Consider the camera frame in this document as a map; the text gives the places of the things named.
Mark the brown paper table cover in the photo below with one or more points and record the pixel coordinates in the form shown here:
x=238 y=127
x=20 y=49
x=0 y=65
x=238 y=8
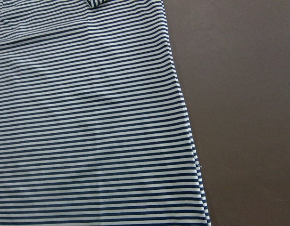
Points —
x=233 y=62

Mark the blue white striped polo shirt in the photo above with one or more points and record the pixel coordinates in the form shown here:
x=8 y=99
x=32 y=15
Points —
x=94 y=129

